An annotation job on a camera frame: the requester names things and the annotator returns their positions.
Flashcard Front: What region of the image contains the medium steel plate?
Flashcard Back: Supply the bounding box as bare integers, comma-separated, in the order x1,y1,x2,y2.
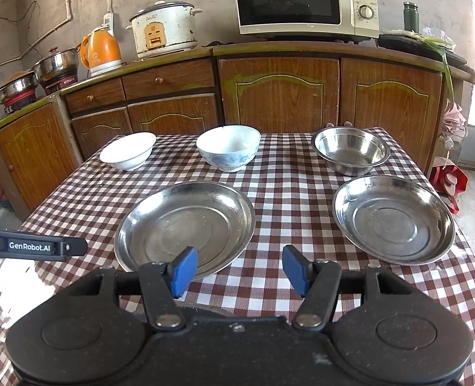
114,180,256,280

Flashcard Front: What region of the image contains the small steel plate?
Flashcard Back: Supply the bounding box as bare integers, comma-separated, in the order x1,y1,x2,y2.
333,175,456,266

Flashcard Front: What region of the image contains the red white checkered tablecloth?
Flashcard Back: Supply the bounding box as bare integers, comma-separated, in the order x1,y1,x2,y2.
0,133,475,385

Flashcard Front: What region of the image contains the white shallow bowl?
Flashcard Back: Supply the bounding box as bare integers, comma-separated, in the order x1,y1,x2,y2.
99,132,157,171

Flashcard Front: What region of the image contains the steel bowl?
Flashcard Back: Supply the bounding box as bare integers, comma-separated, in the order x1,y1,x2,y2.
311,126,390,177

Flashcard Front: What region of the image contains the blue white porcelain bowl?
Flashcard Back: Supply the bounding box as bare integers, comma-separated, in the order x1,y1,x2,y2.
196,124,261,172

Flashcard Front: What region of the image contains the red bag on floor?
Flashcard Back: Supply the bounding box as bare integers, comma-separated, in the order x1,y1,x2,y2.
430,157,469,214

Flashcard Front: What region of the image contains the steel pot on cooker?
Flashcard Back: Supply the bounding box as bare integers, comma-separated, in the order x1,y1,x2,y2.
32,46,79,95

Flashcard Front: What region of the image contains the orange electric kettle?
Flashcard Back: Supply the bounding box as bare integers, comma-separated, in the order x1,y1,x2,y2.
79,25,122,77

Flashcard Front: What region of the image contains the brown wooden kitchen cabinet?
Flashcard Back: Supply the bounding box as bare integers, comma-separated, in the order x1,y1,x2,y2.
0,42,475,219

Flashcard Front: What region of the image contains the pink folded umbrella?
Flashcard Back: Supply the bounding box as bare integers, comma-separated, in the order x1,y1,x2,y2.
442,99,468,140

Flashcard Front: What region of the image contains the white rice cooker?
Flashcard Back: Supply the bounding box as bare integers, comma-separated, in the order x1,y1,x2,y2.
127,1,203,59

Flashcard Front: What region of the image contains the black tray on counter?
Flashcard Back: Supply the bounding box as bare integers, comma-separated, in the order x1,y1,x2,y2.
377,34,467,68

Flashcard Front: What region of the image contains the green onion stalk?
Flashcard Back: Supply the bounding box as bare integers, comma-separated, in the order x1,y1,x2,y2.
414,33,455,103

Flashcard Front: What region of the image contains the clear plastic bag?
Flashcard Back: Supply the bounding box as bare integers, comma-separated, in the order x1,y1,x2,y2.
421,27,457,51

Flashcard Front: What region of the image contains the cream microwave oven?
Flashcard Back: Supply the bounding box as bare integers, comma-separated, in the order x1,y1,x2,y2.
236,0,380,39

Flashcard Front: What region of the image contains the green thermos bottle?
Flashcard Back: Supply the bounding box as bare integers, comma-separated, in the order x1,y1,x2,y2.
403,2,419,33

